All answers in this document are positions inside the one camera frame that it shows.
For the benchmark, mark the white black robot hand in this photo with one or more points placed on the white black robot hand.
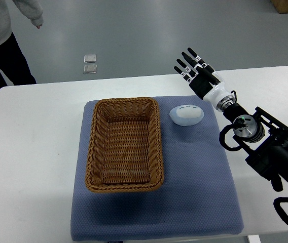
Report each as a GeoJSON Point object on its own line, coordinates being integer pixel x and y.
{"type": "Point", "coordinates": [207, 84]}

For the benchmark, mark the blue white plush toy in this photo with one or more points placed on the blue white plush toy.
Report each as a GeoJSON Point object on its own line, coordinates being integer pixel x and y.
{"type": "Point", "coordinates": [186, 115]}

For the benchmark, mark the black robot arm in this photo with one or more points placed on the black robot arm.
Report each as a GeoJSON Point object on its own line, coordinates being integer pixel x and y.
{"type": "Point", "coordinates": [263, 137]}

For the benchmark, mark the brown wicker basket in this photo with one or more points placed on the brown wicker basket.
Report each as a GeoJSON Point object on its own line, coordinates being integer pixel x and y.
{"type": "Point", "coordinates": [125, 146]}

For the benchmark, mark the upper metal floor plate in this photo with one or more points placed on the upper metal floor plate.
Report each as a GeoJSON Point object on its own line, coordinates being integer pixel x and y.
{"type": "Point", "coordinates": [90, 58]}

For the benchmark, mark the metal floor plate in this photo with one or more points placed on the metal floor plate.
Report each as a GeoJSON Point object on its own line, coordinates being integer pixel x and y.
{"type": "Point", "coordinates": [90, 58]}
{"type": "Point", "coordinates": [90, 68]}

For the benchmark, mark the lower metal floor plate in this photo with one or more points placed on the lower metal floor plate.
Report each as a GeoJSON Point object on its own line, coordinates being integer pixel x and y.
{"type": "Point", "coordinates": [90, 68]}

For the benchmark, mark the blue foam mat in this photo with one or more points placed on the blue foam mat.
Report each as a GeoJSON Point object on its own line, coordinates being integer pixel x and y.
{"type": "Point", "coordinates": [197, 198]}

